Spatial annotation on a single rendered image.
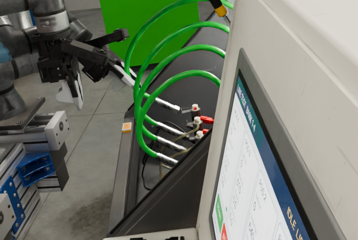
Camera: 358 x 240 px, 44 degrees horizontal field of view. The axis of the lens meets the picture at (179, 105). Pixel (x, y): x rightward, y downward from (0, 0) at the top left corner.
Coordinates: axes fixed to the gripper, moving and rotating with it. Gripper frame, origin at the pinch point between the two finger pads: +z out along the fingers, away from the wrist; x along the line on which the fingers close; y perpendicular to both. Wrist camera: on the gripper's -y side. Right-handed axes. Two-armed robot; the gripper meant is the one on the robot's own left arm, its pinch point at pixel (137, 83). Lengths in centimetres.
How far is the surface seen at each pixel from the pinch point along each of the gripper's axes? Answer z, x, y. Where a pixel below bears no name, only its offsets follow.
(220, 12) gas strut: 5.7, 31.9, -33.1
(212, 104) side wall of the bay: 22.2, -40.2, 0.5
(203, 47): 7.1, 14.6, -22.9
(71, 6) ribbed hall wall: -232, -628, 203
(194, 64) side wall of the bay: 7.4, -35.5, -7.1
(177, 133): 17.6, 3.2, 1.6
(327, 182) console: 24, 83, -35
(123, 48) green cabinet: -63, -319, 97
